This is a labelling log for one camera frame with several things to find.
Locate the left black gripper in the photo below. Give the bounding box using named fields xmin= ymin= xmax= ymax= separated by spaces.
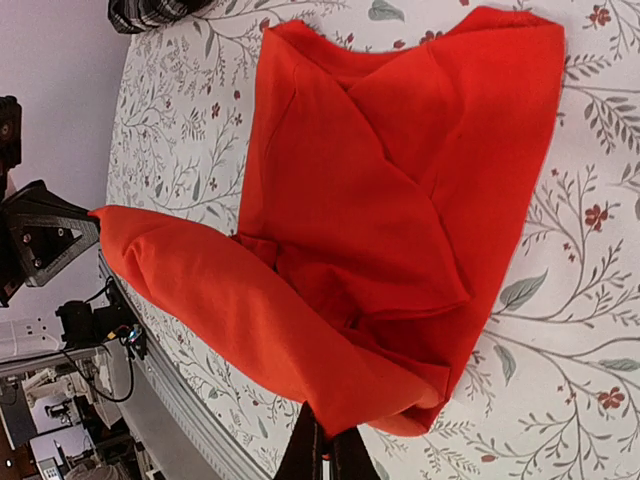
xmin=1 ymin=96 xmax=100 ymax=308

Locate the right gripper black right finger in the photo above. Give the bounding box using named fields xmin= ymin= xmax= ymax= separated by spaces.
xmin=332 ymin=428 xmax=380 ymax=480

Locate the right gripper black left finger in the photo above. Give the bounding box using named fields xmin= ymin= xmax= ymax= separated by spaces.
xmin=274 ymin=403 xmax=325 ymax=480

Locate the black white plaid skirt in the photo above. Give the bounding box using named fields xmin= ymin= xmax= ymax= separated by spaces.
xmin=107 ymin=0 xmax=209 ymax=35

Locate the red garment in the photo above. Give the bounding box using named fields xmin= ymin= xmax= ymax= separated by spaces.
xmin=96 ymin=7 xmax=565 ymax=436

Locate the floral patterned table cloth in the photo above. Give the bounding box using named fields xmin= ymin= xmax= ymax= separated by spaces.
xmin=107 ymin=1 xmax=639 ymax=479

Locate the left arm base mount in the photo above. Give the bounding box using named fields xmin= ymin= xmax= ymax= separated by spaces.
xmin=55 ymin=276 xmax=148 ymax=360

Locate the front aluminium rail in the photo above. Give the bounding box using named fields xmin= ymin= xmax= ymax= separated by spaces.
xmin=98 ymin=254 xmax=278 ymax=479

